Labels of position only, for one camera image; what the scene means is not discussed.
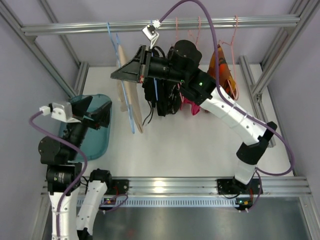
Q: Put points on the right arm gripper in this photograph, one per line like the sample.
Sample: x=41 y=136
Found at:
x=143 y=64

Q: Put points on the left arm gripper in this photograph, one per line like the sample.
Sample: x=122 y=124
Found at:
x=87 y=118

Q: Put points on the beige drawstring trousers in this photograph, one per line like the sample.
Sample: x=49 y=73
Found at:
x=132 y=95

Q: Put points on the light blue wire hanger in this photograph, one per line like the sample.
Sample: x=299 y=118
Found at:
x=115 y=45

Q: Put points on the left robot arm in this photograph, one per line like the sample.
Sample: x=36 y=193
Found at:
x=66 y=164

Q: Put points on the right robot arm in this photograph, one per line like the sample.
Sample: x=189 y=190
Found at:
x=182 y=66

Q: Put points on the blue hanger with black garment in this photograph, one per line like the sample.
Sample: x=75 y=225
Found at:
x=156 y=24

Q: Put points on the black hanging garment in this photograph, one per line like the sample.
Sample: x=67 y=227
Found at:
x=159 y=93

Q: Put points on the teal plastic bin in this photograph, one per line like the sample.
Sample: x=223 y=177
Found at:
x=96 y=142

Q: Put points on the black white speckled garment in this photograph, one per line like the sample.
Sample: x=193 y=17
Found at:
x=172 y=97

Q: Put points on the pink hanging garment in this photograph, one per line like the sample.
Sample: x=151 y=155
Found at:
x=194 y=108

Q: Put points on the orange patterned garment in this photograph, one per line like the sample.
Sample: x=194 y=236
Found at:
x=224 y=71

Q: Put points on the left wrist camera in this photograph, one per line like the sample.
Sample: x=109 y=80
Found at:
x=59 y=111

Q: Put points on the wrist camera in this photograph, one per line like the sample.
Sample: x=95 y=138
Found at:
x=149 y=31
x=59 y=111

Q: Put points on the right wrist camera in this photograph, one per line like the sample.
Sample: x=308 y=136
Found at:
x=149 y=31

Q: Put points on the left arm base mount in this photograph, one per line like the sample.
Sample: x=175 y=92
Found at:
x=114 y=186

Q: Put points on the slotted cable duct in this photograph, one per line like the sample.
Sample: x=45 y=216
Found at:
x=139 y=202

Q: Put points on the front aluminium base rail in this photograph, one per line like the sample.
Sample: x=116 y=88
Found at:
x=290 y=186

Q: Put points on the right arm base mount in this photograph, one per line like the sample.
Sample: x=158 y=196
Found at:
x=231 y=188

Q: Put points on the aluminium hanging rail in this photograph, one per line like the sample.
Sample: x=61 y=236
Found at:
x=264 y=21

